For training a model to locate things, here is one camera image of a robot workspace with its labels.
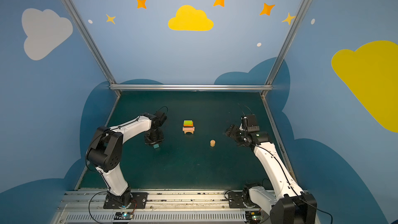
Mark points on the lime green wood block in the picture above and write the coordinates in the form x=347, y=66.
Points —
x=188, y=122

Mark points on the right side floor rail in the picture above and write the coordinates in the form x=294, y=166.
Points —
x=278, y=138

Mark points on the green circuit board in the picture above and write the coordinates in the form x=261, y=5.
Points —
x=254, y=217
x=124, y=216

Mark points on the back horizontal aluminium rail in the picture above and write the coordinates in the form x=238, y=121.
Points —
x=153, y=87

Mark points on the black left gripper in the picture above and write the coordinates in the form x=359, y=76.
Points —
x=154, y=139

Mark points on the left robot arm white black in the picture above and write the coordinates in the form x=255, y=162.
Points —
x=105, y=153

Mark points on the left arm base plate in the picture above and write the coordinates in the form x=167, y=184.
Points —
x=138, y=199

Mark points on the left green circuit board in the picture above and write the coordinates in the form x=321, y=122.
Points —
x=124, y=216

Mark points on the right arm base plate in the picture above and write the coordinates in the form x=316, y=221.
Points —
x=236, y=199

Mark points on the corner aluminium post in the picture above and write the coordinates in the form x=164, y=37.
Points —
x=83, y=30
x=293, y=29

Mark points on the pink wood block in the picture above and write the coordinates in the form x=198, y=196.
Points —
x=188, y=129

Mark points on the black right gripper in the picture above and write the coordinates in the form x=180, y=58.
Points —
x=236, y=135

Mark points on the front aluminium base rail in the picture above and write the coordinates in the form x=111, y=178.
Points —
x=167, y=206

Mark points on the left side floor rail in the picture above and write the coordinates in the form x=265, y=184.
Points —
x=93, y=132

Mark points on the floor rail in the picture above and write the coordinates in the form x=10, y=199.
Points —
x=278, y=138
x=93, y=132

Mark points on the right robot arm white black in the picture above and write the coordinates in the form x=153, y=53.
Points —
x=289, y=204

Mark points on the left corner aluminium post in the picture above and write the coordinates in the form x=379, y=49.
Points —
x=83, y=30

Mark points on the right green circuit board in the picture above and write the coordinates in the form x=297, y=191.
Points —
x=254, y=217

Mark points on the right corner aluminium post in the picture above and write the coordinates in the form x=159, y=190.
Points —
x=293, y=29

